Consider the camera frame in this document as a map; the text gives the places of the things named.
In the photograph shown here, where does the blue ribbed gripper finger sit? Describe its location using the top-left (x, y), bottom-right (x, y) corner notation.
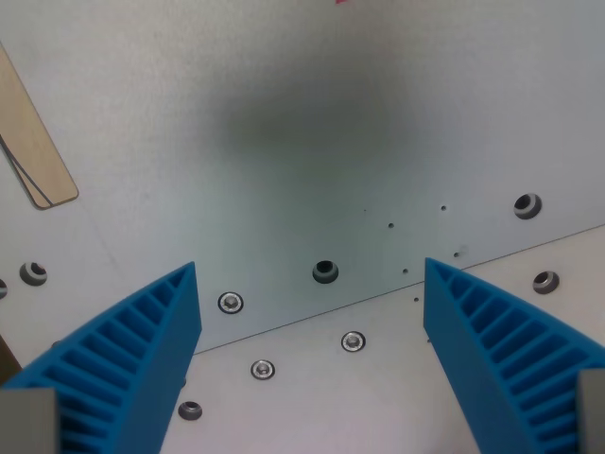
top-left (0, 261), bottom-right (203, 454)
top-left (423, 256), bottom-right (605, 454)

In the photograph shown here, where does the grey threaded insert bushing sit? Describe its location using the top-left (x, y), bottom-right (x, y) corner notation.
top-left (178, 399), bottom-right (204, 422)
top-left (19, 260), bottom-right (49, 288)

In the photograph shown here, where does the silver hex socket screw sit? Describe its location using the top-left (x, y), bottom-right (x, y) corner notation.
top-left (250, 358), bottom-right (277, 381)
top-left (340, 330), bottom-right (368, 354)
top-left (216, 290), bottom-right (246, 315)

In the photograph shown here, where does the light wooden board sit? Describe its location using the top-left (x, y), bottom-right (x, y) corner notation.
top-left (0, 41), bottom-right (79, 210)

